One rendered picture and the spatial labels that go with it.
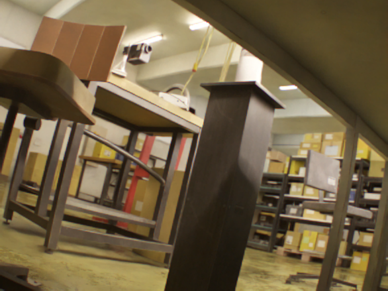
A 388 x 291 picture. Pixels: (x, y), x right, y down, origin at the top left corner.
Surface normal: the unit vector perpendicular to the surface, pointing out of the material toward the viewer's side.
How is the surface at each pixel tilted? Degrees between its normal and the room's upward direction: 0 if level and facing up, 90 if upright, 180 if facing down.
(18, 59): 90
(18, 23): 90
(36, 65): 90
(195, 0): 90
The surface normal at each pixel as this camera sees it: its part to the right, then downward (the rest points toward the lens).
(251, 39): 0.68, 0.00
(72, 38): 0.07, -0.20
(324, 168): 0.49, -0.18
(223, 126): -0.60, -0.30
